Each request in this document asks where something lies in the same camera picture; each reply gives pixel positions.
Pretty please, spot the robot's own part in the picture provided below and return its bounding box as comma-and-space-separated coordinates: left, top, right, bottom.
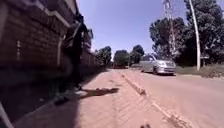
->
139, 123, 152, 128

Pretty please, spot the lattice tower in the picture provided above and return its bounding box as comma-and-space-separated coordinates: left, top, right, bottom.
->
162, 0, 178, 60

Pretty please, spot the grass verge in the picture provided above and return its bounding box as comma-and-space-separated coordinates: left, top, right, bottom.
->
174, 63, 224, 80

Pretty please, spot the reddish dusty road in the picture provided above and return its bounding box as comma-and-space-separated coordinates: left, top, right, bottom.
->
116, 68, 224, 128

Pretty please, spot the leaning pale pole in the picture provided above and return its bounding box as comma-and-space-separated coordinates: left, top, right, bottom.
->
187, 0, 202, 72

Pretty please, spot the concrete kerb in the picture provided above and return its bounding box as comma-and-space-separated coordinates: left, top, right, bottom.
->
118, 71, 195, 128

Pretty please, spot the red brick path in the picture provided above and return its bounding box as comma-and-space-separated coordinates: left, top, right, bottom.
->
13, 68, 188, 128

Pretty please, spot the silver car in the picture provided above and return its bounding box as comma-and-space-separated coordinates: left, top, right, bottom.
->
138, 54, 177, 76

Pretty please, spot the building behind wall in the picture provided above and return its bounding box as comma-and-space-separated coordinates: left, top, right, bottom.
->
33, 0, 95, 51

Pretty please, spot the person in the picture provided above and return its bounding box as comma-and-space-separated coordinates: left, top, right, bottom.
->
54, 13, 90, 105

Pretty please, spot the large dark green tree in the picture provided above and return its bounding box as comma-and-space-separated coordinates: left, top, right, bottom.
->
176, 0, 224, 67
148, 16, 186, 62

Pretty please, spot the row of distant trees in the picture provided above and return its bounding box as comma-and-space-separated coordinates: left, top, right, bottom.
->
94, 44, 146, 68

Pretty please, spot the brown brick boundary wall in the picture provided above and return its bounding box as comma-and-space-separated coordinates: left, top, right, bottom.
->
0, 0, 101, 78

